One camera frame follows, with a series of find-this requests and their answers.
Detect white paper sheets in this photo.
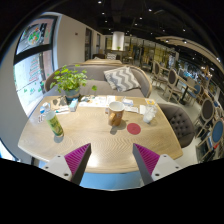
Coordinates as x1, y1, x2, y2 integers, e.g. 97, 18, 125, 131
78, 95, 108, 108

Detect green-labelled clear drink bottle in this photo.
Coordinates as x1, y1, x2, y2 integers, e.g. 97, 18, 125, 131
39, 102, 65, 138

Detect white round pillar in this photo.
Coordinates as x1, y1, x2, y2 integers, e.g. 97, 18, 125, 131
111, 30, 126, 52

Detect group of round-backed chairs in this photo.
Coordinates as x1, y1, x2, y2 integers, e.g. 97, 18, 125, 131
149, 59, 224, 161

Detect group of ceiling lights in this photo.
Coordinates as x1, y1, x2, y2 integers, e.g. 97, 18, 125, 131
96, 0, 223, 64

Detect small light blue box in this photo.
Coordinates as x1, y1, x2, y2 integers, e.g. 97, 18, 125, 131
68, 98, 79, 113

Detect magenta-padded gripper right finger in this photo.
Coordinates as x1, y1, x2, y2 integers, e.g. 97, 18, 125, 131
132, 143, 184, 187

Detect brown card stand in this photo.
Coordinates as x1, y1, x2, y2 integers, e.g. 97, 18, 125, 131
49, 96, 69, 113

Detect brown ceramic mug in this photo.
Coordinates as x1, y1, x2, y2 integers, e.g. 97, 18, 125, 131
107, 100, 126, 127

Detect light wooden table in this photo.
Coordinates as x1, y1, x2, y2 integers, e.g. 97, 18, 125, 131
81, 58, 124, 67

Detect dark grey tufted chair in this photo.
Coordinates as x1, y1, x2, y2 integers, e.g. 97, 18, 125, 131
157, 103, 196, 149

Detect clear plastic cup with straw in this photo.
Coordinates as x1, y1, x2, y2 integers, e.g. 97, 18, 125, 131
142, 103, 158, 124

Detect grey chevron pillow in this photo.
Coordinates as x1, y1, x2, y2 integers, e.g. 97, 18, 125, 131
103, 65, 142, 93

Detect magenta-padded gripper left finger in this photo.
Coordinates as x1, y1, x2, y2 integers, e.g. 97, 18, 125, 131
41, 142, 92, 186

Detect white paper napkin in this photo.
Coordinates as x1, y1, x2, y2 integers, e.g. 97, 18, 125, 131
139, 104, 148, 116

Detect blue and white leaflet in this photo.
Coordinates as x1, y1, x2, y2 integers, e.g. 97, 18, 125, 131
121, 98, 139, 114

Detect green potted plant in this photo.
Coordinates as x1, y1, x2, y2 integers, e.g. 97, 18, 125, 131
49, 64, 98, 104

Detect flat round red coaster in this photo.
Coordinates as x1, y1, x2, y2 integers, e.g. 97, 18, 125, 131
126, 122, 142, 136

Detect black-framed food poster panel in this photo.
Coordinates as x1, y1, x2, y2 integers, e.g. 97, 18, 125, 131
12, 14, 59, 118

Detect grey curved sofa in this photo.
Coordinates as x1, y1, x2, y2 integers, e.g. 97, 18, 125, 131
43, 63, 153, 99

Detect wooden shelf unit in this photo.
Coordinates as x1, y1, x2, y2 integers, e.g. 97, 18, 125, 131
124, 36, 178, 68

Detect yellow square card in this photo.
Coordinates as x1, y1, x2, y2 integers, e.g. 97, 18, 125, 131
144, 98, 157, 108

